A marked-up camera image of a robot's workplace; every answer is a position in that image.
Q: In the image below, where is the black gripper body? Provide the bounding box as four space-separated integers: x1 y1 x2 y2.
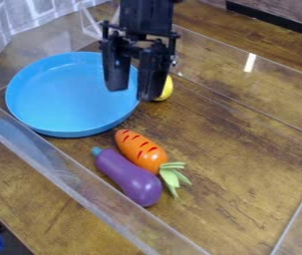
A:
101 0 181 60

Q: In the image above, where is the orange toy carrot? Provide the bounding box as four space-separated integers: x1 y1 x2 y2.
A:
115 129 192 198

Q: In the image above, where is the purple toy eggplant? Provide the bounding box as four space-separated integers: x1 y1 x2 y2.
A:
93 146 162 207

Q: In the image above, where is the dark board in background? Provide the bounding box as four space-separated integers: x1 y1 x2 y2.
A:
225 0 302 34

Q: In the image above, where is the blue round plate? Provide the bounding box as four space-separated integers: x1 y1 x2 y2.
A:
6 52 139 137

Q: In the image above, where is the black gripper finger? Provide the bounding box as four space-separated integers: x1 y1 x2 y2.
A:
138 42 170 101
101 34 131 92

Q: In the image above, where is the clear acrylic tray wall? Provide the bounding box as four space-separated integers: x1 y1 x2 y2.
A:
0 108 210 255

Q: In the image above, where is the clear acrylic stand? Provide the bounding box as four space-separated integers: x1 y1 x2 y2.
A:
78 2 122 40

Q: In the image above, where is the yellow toy lemon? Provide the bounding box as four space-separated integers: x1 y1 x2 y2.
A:
154 76 173 102

